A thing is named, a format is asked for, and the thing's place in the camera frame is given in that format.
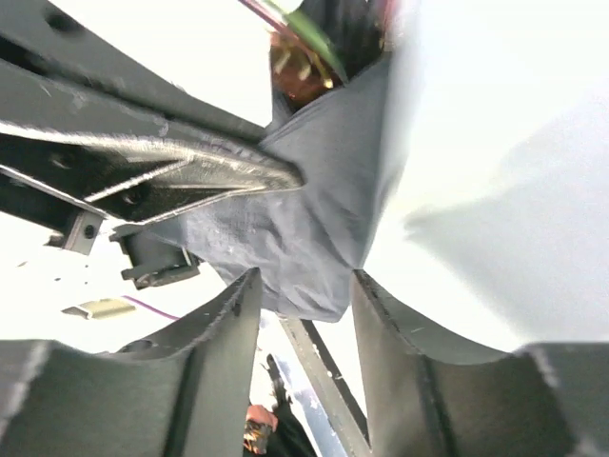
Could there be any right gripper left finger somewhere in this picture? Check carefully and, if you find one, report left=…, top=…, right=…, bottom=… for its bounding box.
left=1, top=268, right=262, bottom=456

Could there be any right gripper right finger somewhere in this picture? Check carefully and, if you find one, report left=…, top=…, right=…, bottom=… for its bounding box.
left=352, top=270, right=608, bottom=456

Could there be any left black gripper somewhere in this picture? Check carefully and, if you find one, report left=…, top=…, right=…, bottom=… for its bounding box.
left=1, top=1, right=305, bottom=290

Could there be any black paper napkin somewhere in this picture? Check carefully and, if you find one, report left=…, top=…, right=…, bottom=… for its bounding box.
left=152, top=57, right=403, bottom=322

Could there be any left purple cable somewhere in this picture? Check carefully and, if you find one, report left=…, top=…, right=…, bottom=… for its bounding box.
left=121, top=294, right=182, bottom=321

